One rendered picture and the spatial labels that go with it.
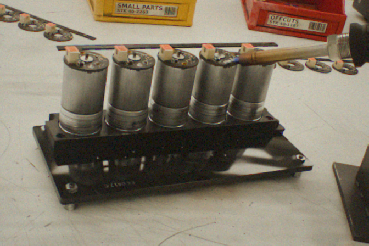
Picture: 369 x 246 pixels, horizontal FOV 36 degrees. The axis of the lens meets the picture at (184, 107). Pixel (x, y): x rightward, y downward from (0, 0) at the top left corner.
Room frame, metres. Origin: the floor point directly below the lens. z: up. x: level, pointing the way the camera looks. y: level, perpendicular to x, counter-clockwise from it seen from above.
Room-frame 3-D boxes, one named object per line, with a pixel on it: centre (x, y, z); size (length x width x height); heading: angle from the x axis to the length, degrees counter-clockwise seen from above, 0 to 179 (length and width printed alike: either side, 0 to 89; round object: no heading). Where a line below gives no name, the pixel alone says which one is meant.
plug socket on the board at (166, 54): (0.31, 0.02, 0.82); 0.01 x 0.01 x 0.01; 30
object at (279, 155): (0.30, 0.00, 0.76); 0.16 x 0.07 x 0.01; 120
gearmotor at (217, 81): (0.33, -0.02, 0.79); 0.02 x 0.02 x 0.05
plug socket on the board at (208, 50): (0.32, -0.01, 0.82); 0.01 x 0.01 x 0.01; 30
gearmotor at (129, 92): (0.30, 0.03, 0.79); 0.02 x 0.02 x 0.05
